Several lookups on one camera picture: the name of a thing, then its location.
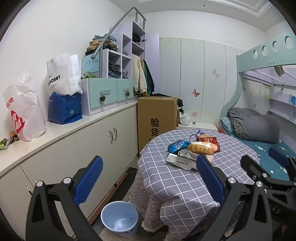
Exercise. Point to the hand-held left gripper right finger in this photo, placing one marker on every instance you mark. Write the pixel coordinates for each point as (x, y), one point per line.
(208, 176)

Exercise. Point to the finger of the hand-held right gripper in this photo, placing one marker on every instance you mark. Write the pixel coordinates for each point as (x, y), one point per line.
(252, 166)
(278, 156)

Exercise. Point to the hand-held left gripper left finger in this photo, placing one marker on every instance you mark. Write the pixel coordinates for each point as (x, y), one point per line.
(89, 178)

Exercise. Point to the white packet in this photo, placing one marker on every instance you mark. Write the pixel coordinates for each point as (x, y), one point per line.
(178, 160)

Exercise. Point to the light blue plastic bucket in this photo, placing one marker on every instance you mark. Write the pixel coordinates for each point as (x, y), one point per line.
(108, 215)

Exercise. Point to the teal fish-print bed sheet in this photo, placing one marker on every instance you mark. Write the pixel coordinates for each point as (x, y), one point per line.
(263, 153)

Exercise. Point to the orange snack packet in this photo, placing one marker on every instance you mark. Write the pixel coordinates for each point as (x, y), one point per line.
(201, 147)

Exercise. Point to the grey checked tablecloth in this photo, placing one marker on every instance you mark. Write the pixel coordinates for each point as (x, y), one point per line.
(180, 185)

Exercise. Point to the grey foil packet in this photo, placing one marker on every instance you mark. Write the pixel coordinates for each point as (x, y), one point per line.
(187, 155)

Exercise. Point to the long white cabinet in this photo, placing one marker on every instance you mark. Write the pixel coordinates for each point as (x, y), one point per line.
(69, 153)

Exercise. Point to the red snack packet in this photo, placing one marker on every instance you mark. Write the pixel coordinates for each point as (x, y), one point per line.
(210, 139)

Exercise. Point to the grey duvet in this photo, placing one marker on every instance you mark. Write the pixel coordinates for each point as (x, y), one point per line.
(254, 125)

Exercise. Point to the blue snack packet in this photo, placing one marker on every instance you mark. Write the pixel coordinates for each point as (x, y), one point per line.
(178, 146)

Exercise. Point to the small blue white wrapper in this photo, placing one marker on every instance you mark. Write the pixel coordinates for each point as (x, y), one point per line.
(198, 132)

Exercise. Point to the white low platform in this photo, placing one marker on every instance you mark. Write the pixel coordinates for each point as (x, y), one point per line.
(196, 127)

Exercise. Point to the small white plastic bag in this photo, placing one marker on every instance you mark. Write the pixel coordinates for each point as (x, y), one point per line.
(184, 118)

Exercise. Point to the brown cardboard box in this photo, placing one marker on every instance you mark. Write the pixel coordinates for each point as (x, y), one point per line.
(157, 125)

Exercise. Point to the blue woven bag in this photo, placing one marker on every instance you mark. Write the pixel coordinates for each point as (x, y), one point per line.
(64, 109)

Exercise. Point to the pink butterfly sticker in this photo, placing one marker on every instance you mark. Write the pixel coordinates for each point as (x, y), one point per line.
(195, 92)

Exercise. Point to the light blue drawer unit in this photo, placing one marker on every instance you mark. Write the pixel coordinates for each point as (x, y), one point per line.
(99, 89)

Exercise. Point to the black cloth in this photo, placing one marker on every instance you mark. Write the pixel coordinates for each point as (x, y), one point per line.
(165, 95)

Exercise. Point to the white red-print plastic bag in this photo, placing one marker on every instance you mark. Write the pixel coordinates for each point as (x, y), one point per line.
(25, 111)

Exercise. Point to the yellow butterfly sticker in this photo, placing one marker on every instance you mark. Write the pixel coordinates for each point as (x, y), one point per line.
(216, 73)

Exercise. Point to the light blue bunk bed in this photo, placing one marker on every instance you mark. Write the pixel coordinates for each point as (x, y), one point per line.
(245, 60)

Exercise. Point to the green plastic toy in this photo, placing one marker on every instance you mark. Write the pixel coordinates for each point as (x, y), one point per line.
(89, 75)

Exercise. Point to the white wardrobe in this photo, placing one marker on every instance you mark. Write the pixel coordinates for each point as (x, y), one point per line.
(203, 69)

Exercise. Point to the white paper shopping bag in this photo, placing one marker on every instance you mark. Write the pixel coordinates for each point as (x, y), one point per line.
(61, 74)

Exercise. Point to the folded dark jeans stack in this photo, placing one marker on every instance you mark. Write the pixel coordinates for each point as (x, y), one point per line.
(115, 71)

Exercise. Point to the folded blue clothes stack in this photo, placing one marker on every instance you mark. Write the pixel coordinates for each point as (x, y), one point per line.
(126, 74)

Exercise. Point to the dark green hanging jacket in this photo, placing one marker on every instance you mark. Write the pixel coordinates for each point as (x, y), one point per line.
(149, 78)

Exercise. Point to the beige hanging jacket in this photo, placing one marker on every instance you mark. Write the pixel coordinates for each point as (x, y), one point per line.
(138, 74)

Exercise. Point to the pile of folded clothes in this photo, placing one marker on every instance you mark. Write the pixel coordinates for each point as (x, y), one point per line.
(97, 45)

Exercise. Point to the lilac cubby shelf unit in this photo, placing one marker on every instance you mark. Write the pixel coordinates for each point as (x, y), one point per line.
(127, 46)

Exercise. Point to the black folded clothes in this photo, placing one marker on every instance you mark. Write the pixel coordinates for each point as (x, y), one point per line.
(136, 38)

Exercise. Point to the grey metal handrail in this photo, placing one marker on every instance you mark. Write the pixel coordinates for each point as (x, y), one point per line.
(115, 29)

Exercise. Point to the lilac wall shelf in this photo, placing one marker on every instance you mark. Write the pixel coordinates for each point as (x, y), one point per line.
(282, 104)

